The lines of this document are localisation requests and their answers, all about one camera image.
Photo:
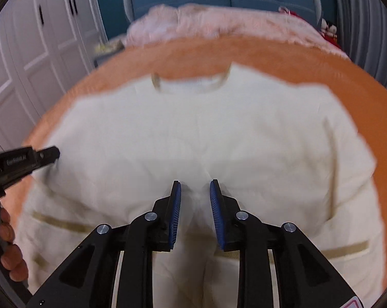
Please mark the plush doll toy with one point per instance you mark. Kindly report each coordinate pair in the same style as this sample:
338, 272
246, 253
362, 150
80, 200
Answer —
328, 27

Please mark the cream quilted jacket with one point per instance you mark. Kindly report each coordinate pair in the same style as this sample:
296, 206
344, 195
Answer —
193, 128

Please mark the white panelled wardrobe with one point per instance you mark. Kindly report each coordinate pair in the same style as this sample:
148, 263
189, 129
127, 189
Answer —
36, 57

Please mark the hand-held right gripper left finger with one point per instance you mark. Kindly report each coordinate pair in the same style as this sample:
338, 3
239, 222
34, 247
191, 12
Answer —
176, 211

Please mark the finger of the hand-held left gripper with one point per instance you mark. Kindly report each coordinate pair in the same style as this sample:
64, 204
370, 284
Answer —
47, 155

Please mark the pink floral quilt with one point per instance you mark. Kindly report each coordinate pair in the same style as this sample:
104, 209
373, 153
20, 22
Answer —
228, 22

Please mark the orange plush bed blanket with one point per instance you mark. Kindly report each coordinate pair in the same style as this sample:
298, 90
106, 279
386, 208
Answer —
276, 61

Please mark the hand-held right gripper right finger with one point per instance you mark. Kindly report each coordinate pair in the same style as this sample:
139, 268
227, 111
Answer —
215, 211

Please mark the beige cloth pile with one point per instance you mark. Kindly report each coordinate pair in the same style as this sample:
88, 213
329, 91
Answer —
108, 45

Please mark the person's left hand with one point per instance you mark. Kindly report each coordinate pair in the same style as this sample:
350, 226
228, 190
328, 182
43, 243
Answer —
12, 253

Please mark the grey curtain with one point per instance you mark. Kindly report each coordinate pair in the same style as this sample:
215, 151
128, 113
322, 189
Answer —
363, 32

